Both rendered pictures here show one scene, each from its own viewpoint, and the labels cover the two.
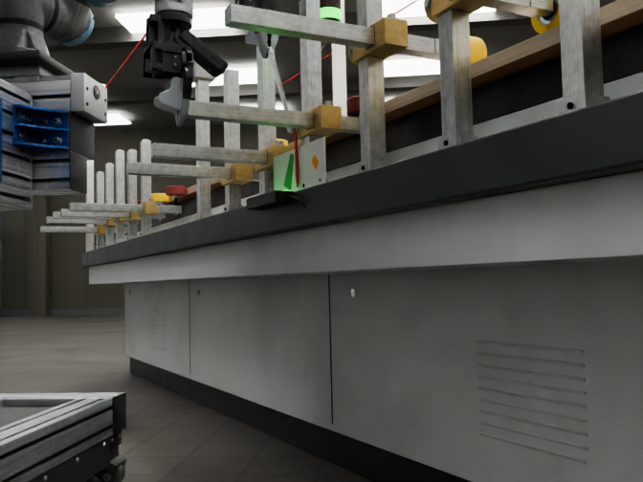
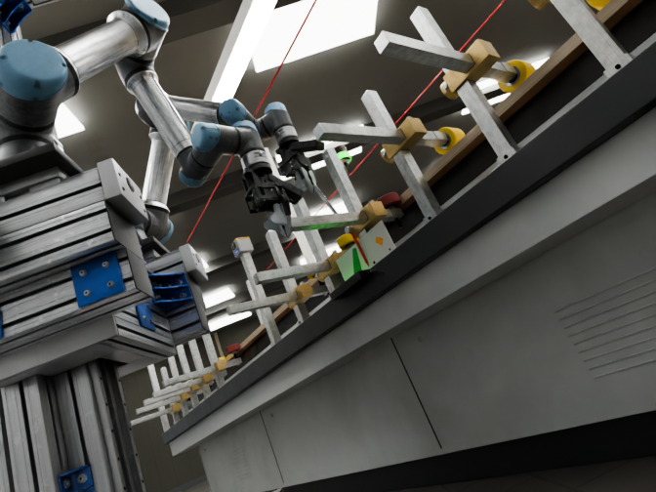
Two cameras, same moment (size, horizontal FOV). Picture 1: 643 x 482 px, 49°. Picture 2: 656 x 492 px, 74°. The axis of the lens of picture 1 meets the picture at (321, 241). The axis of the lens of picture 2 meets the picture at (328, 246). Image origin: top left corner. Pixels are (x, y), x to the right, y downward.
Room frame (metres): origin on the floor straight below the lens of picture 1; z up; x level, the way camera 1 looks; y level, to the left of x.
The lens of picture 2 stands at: (0.32, 0.42, 0.38)
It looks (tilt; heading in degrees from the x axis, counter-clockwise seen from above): 19 degrees up; 347
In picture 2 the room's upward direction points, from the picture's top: 24 degrees counter-clockwise
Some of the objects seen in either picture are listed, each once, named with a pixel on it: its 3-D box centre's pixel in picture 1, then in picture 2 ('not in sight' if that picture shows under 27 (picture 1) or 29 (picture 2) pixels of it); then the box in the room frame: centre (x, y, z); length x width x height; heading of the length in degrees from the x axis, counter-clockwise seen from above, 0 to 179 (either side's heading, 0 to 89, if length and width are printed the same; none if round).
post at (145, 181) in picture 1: (145, 197); (214, 360); (2.87, 0.71, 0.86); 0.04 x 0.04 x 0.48; 28
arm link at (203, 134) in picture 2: not in sight; (213, 143); (1.32, 0.37, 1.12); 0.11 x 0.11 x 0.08; 34
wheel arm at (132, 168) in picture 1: (208, 173); (282, 299); (1.91, 0.30, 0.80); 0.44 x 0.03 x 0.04; 118
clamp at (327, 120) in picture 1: (318, 123); (366, 220); (1.52, 0.00, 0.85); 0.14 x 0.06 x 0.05; 28
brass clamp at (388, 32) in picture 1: (376, 43); (401, 142); (1.30, -0.11, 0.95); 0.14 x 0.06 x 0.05; 28
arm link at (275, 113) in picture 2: not in sight; (278, 120); (1.56, 0.12, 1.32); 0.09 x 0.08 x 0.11; 66
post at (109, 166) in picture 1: (109, 209); (179, 389); (3.53, 1.06, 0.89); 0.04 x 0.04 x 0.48; 28
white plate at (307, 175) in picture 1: (297, 169); (363, 256); (1.56, 0.05, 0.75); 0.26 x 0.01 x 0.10; 28
